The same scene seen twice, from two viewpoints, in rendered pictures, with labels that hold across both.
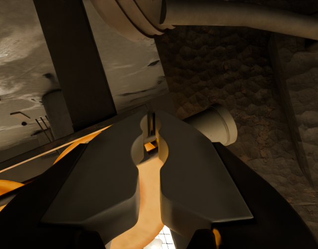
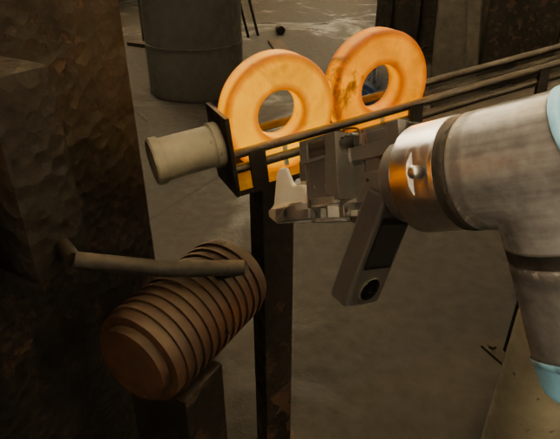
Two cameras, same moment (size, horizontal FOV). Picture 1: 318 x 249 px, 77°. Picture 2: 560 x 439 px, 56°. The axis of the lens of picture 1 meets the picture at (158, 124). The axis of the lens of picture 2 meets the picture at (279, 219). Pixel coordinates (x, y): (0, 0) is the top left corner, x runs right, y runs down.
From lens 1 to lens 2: 51 cm
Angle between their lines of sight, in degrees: 45
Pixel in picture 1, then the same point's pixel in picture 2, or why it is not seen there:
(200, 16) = (219, 266)
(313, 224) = not seen: outside the picture
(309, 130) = (61, 151)
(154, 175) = (241, 126)
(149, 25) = (225, 254)
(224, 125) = (168, 168)
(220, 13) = (202, 268)
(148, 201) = (253, 103)
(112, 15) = (251, 260)
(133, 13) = not seen: hidden behind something
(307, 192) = not seen: outside the picture
